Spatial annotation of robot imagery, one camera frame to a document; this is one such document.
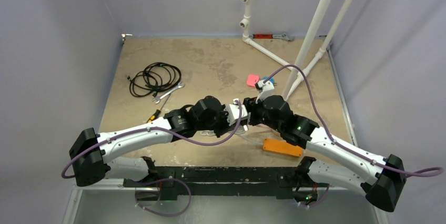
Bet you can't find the pink plug adapter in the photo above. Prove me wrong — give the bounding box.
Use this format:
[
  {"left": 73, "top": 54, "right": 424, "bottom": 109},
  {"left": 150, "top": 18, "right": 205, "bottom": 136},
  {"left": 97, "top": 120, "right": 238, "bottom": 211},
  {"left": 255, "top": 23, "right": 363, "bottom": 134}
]
[{"left": 246, "top": 74, "right": 260, "bottom": 87}]

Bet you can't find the blue plug adapter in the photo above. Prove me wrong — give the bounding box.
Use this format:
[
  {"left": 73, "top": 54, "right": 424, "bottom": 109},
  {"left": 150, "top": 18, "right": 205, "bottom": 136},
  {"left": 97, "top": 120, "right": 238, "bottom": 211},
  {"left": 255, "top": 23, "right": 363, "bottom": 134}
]
[{"left": 262, "top": 76, "right": 277, "bottom": 86}]

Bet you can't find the orange power strip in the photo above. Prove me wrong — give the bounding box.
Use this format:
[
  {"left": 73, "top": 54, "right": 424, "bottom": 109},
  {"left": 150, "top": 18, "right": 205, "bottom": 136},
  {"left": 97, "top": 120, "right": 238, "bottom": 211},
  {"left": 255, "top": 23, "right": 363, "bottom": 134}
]
[{"left": 262, "top": 138, "right": 304, "bottom": 157}]

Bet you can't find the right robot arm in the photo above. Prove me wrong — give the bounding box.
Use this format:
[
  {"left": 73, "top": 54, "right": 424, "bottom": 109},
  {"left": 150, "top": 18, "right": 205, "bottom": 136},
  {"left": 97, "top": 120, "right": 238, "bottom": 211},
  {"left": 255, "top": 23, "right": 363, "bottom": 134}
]
[{"left": 242, "top": 95, "right": 407, "bottom": 212}]

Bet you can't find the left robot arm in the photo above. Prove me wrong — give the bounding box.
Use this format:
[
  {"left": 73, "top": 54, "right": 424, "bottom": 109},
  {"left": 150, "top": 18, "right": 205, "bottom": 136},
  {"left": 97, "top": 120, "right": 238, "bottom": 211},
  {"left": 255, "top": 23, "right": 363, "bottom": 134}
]
[{"left": 62, "top": 96, "right": 249, "bottom": 187}]

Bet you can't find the black base beam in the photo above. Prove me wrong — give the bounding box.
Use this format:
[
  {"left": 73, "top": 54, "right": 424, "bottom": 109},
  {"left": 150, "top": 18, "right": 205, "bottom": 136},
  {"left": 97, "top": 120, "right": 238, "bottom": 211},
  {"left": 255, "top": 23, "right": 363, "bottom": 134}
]
[{"left": 123, "top": 157, "right": 327, "bottom": 202}]

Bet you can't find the yellow black screwdriver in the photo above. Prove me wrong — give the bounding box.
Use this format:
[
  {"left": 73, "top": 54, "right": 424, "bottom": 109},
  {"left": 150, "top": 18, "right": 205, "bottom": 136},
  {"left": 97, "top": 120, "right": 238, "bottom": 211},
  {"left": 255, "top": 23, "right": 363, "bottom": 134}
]
[{"left": 146, "top": 94, "right": 171, "bottom": 123}]

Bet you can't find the silver open-end wrench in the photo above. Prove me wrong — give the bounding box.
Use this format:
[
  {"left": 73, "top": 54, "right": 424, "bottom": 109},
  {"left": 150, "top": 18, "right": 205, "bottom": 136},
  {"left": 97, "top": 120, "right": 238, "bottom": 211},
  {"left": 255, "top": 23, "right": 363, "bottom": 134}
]
[{"left": 153, "top": 82, "right": 186, "bottom": 104}]

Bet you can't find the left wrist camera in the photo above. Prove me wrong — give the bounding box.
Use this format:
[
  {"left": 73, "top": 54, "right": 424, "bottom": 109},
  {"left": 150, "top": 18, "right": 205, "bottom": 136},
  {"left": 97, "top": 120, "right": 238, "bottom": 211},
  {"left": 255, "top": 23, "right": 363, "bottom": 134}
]
[{"left": 224, "top": 98, "right": 249, "bottom": 126}]

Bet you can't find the white pipe frame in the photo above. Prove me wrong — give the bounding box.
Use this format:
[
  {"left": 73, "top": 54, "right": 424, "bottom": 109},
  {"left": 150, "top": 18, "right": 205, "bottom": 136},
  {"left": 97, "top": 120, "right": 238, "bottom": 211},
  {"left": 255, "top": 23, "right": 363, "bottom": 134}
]
[{"left": 239, "top": 0, "right": 368, "bottom": 100}]

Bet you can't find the black coiled cable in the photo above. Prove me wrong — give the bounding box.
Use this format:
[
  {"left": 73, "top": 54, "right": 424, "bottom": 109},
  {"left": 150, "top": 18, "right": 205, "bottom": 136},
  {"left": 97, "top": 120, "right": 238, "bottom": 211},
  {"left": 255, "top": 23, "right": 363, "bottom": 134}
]
[{"left": 127, "top": 62, "right": 182, "bottom": 98}]

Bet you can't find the red handled wrench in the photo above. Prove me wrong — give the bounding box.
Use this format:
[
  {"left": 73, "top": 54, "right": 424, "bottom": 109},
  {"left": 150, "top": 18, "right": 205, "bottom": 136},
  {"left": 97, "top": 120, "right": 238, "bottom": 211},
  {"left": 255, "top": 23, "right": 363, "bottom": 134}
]
[{"left": 249, "top": 33, "right": 294, "bottom": 42}]

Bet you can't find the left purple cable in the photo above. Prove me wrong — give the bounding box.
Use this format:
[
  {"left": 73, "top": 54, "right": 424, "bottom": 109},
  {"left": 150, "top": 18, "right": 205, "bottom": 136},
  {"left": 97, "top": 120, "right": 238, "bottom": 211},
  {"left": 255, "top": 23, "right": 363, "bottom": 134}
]
[{"left": 62, "top": 100, "right": 244, "bottom": 217}]

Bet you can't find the purple cable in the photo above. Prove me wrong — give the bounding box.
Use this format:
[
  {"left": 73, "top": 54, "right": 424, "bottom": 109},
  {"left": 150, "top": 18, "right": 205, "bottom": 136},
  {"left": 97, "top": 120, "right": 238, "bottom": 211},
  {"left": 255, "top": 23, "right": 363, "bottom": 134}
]
[
  {"left": 263, "top": 64, "right": 444, "bottom": 209},
  {"left": 62, "top": 100, "right": 244, "bottom": 217}
]

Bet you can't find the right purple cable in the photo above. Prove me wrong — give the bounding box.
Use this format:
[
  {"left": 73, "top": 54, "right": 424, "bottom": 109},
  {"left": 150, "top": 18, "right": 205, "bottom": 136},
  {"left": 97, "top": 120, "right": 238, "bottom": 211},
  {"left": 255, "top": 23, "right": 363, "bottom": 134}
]
[{"left": 263, "top": 64, "right": 444, "bottom": 209}]

